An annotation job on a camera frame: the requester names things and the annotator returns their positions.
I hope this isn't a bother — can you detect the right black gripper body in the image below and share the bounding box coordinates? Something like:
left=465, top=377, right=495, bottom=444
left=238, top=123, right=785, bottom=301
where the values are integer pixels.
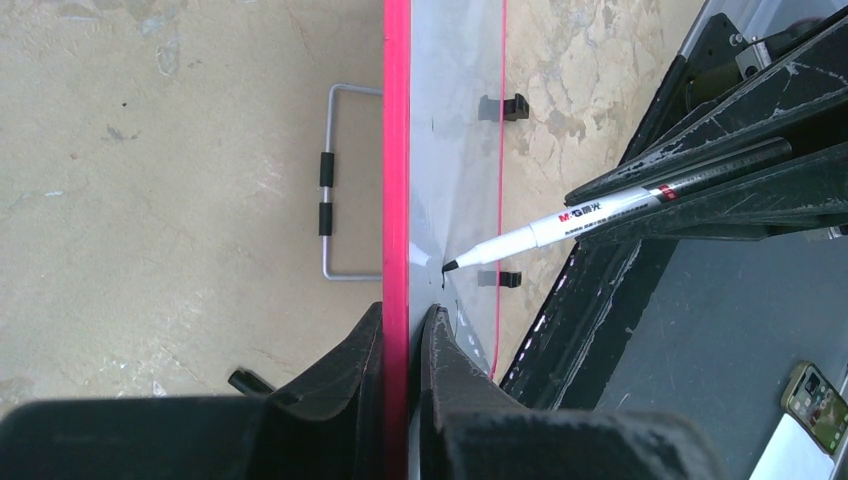
left=682, top=0, right=848, bottom=243

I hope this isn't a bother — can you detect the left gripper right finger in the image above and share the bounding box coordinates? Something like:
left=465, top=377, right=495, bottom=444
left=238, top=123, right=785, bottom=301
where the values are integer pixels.
left=419, top=305, right=723, bottom=479

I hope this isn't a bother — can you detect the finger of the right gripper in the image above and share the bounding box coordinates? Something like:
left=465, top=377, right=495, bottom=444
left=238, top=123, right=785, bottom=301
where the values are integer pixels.
left=582, top=142, right=847, bottom=244
left=564, top=33, right=847, bottom=205

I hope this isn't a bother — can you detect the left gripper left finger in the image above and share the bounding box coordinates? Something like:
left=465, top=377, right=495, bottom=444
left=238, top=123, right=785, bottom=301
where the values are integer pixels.
left=1, top=303, right=383, bottom=479

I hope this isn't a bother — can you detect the black marker cap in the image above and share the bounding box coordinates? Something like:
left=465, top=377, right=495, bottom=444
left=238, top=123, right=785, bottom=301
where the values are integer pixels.
left=227, top=368, right=275, bottom=396

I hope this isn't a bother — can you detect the black white marker pen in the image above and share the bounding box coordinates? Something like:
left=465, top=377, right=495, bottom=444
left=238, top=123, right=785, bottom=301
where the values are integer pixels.
left=442, top=137, right=792, bottom=273

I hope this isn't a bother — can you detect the red framed whiteboard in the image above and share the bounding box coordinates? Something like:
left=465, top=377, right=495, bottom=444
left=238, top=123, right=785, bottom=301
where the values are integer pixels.
left=321, top=0, right=531, bottom=480

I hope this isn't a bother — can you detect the smartphone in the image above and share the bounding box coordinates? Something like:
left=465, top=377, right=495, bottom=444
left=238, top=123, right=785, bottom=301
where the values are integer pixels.
left=780, top=361, right=847, bottom=456

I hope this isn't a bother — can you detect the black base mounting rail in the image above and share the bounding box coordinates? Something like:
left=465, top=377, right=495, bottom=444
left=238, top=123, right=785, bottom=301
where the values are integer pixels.
left=496, top=13, right=738, bottom=409

